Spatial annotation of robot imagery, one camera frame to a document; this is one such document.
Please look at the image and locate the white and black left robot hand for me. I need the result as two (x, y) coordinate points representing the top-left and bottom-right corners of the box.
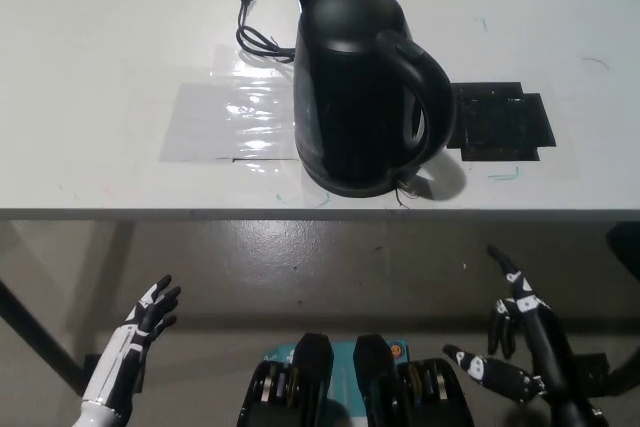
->
(81, 274), (182, 418)

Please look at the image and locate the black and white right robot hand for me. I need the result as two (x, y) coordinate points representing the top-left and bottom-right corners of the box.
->
(442, 245), (576, 406)

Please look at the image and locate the black electric kettle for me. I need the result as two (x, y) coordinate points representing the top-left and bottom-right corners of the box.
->
(292, 0), (457, 192)

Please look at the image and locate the black robot body with teal tops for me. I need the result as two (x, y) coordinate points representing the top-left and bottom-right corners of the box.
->
(238, 331), (476, 427)

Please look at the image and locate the black kettle base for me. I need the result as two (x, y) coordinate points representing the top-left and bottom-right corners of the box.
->
(302, 161), (409, 199)

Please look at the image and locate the black rounded object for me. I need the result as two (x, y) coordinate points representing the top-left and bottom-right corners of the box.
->
(606, 223), (640, 262)

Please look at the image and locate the black tape patch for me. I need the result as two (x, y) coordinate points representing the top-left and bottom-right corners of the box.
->
(446, 80), (559, 163)

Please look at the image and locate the clear plastic tape sheet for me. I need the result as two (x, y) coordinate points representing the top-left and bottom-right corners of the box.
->
(158, 41), (302, 164)

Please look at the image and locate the thin dark wire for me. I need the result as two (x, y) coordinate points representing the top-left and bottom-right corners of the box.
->
(392, 179), (419, 209)

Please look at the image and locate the black power cord with plug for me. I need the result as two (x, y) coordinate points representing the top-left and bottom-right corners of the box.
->
(233, 0), (297, 63)

